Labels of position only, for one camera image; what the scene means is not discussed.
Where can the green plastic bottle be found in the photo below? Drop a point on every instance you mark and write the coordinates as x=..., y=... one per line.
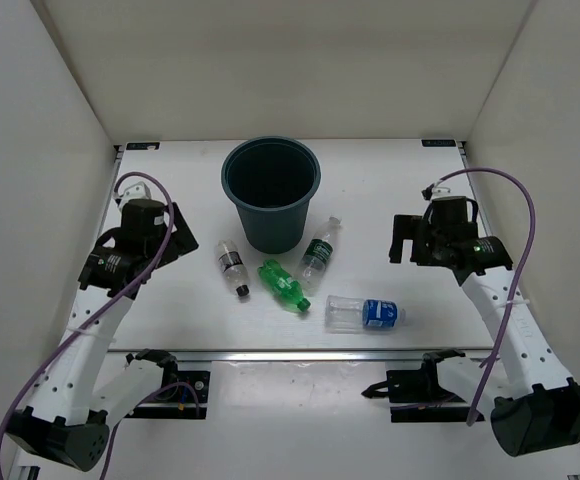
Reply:
x=283, y=286

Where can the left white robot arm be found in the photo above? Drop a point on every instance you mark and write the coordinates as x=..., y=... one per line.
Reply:
x=67, y=419

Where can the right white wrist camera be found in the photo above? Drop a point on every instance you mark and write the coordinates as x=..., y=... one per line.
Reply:
x=435, y=190

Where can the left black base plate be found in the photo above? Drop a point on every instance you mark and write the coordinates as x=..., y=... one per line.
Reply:
x=186, y=401

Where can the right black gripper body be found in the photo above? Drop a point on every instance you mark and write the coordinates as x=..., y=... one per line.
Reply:
x=427, y=248

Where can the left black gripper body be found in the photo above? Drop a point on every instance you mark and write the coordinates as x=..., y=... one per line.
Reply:
x=157, y=244

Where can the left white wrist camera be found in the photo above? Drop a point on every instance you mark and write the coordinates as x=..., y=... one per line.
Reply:
x=136, y=191

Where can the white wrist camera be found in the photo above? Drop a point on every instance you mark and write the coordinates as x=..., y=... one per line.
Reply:
x=136, y=191
x=435, y=190

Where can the silver aluminium table rail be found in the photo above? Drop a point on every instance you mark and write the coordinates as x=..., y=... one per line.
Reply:
x=300, y=356

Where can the dark teal plastic bin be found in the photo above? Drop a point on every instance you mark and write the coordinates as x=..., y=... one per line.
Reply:
x=271, y=181

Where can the clear bottle green label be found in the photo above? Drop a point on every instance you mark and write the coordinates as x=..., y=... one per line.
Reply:
x=316, y=258

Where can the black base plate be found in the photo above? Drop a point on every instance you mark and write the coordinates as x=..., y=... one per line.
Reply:
x=186, y=401
x=413, y=399

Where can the black table label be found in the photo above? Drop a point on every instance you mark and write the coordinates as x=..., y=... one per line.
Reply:
x=142, y=146
x=438, y=143

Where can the left black table label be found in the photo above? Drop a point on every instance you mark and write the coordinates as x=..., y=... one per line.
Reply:
x=142, y=146

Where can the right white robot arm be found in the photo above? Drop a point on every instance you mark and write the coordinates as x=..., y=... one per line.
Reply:
x=536, y=407

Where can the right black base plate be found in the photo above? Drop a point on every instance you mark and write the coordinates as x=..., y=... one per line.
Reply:
x=413, y=399

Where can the right black table label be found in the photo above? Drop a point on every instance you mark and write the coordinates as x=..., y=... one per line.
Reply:
x=438, y=143

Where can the clear bottle black label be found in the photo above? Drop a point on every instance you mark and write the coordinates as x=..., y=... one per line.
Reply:
x=232, y=268

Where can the clear bottle blue label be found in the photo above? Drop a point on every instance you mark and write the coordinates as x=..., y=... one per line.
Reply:
x=346, y=315

